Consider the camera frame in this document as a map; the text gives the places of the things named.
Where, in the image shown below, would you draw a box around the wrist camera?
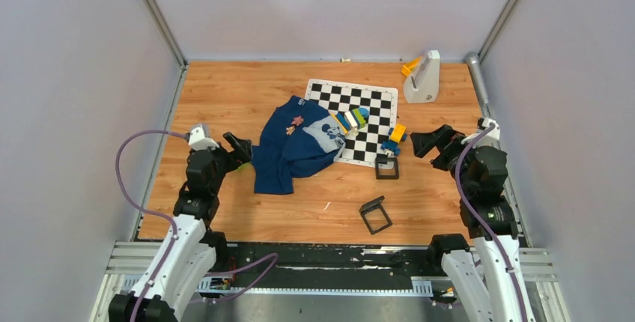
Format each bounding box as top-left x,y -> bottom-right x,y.
461,118 -> 500,148
187,124 -> 219,151

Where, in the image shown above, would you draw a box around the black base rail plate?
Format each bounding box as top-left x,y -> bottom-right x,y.
211,242 -> 452,292

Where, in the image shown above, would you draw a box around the red leaf brooch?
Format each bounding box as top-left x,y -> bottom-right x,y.
285,115 -> 304,136

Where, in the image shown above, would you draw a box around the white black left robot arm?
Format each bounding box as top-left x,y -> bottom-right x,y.
108,124 -> 252,321

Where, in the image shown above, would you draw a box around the green toy block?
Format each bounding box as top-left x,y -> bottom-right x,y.
236,162 -> 252,171

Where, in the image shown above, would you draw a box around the white wedge stand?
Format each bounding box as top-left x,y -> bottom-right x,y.
403,50 -> 440,103

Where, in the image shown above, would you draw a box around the blue t-shirt garment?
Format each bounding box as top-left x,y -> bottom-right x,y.
252,95 -> 346,195

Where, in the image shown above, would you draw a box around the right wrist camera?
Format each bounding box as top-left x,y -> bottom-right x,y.
461,118 -> 500,148

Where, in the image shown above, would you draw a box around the yellow blue toy car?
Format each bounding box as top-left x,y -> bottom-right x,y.
380,124 -> 407,157

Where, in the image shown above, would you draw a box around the black white chessboard mat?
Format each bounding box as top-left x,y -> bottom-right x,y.
305,79 -> 398,167

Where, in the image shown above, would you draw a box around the stacked coloured toy blocks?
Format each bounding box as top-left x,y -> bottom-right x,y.
332,107 -> 370,136

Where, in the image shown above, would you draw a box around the open black display box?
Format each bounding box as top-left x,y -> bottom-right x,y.
359,195 -> 393,235

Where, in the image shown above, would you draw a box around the grey corner pipe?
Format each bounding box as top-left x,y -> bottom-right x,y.
464,52 -> 491,118

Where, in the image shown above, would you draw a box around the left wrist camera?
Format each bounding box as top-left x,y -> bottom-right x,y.
187,124 -> 219,151

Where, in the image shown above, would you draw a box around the orange plastic piece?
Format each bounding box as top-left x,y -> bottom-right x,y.
401,56 -> 423,77

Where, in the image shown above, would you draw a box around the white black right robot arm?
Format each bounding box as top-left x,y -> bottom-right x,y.
411,119 -> 535,321

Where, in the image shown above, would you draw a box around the black square display box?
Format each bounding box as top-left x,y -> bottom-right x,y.
374,155 -> 399,180

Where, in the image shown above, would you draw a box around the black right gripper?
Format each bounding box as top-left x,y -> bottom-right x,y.
409,124 -> 481,195

